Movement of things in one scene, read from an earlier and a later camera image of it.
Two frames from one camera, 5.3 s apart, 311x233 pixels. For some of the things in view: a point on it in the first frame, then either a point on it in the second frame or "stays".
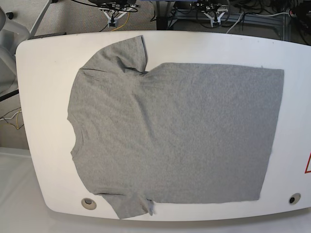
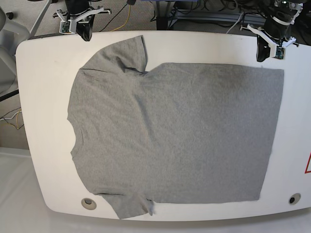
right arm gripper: x=114 y=12 -> x=80 y=16
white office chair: x=11 y=35 stays
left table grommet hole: x=89 y=204 stays
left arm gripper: x=215 y=11 -> x=274 y=32
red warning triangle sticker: x=308 y=168 stays
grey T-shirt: x=179 y=132 stays
